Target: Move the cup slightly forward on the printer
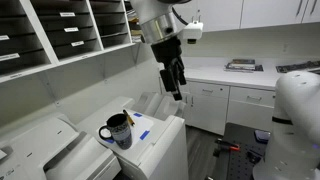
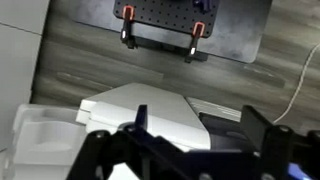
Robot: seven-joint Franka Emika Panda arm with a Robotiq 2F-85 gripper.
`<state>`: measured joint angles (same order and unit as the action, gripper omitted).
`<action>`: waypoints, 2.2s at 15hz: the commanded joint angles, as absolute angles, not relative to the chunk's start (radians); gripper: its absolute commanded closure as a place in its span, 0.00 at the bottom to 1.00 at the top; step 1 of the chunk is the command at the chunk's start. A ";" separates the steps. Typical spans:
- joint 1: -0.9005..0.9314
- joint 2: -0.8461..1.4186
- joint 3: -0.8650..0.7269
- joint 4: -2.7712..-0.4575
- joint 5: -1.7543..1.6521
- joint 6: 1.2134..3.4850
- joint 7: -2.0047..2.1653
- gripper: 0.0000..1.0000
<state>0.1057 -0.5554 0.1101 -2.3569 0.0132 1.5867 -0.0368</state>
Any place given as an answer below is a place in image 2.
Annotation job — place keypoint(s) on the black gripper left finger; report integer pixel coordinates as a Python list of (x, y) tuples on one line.
[(141, 120)]

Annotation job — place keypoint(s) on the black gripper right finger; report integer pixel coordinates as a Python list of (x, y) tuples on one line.
[(255, 127)]

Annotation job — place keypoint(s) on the black perforated breadboard plate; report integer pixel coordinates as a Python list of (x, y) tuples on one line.
[(176, 15)]

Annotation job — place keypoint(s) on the orange black clamp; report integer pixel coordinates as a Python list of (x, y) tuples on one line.
[(127, 15), (197, 33)]

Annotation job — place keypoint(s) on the large white printer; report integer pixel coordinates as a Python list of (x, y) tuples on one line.
[(47, 139)]

